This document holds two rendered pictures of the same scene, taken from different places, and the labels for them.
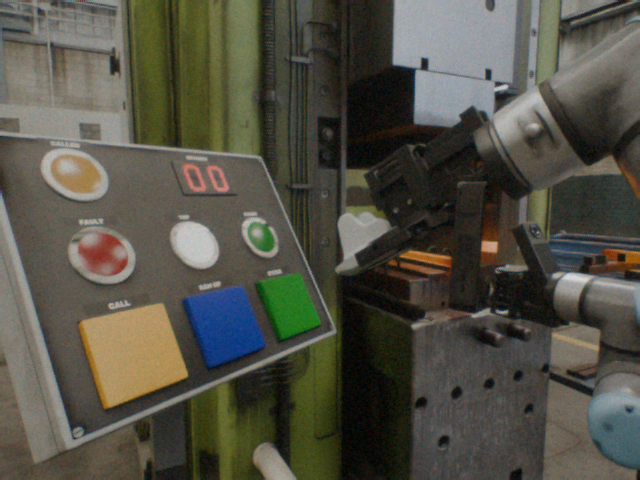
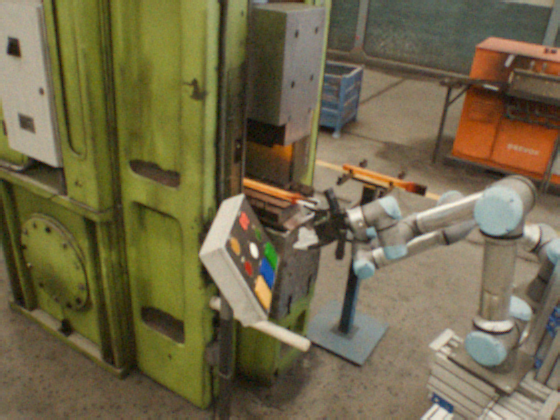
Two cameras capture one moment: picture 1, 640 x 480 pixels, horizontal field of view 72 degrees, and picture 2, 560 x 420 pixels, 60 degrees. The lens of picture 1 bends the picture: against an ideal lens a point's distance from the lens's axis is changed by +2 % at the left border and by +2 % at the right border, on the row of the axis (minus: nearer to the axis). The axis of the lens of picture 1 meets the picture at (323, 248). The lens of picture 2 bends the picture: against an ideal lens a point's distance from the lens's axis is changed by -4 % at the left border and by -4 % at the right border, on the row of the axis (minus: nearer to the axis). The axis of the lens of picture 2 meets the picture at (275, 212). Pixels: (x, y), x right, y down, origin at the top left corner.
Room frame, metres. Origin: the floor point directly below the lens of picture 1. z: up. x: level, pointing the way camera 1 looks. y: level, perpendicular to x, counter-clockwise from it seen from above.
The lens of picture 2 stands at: (-0.67, 0.81, 1.96)
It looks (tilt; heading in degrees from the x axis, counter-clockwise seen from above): 29 degrees down; 327
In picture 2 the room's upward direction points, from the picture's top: 4 degrees clockwise
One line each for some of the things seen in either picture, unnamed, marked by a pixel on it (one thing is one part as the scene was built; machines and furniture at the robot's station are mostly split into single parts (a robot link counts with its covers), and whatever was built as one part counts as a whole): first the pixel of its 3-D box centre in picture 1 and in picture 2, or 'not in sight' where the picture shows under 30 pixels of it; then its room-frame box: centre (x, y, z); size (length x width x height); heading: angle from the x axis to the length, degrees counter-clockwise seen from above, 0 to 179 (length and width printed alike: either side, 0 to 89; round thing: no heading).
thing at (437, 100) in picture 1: (390, 118); (253, 116); (1.05, -0.16, 1.32); 0.42 x 0.20 x 0.10; 28
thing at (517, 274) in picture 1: (531, 292); (328, 215); (0.72, -0.35, 0.98); 0.12 x 0.08 x 0.09; 28
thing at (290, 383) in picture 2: not in sight; (282, 374); (0.82, -0.27, 0.01); 0.58 x 0.39 x 0.01; 118
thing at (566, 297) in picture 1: (579, 298); not in sight; (0.65, -0.39, 0.99); 0.08 x 0.05 x 0.08; 118
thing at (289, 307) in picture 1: (287, 306); (270, 256); (0.53, 0.04, 1.01); 0.07 x 0.05 x 0.07; 143
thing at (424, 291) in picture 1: (387, 270); (249, 195); (1.05, -0.16, 0.96); 0.42 x 0.20 x 0.09; 28
